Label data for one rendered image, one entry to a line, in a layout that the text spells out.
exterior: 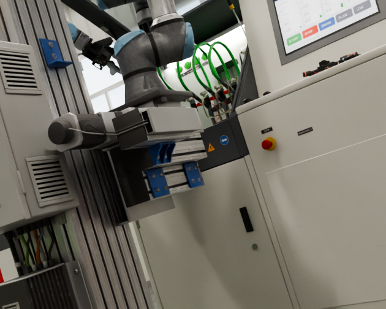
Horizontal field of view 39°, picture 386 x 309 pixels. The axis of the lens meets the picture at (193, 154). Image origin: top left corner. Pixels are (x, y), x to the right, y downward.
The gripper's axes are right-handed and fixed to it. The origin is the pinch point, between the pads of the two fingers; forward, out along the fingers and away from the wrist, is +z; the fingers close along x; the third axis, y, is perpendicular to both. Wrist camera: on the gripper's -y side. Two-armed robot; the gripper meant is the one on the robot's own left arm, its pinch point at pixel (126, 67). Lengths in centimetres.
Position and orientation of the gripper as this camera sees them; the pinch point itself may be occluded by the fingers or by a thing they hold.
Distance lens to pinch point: 248.5
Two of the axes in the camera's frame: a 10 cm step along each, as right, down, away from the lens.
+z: 8.1, 5.1, 2.9
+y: -2.2, 7.2, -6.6
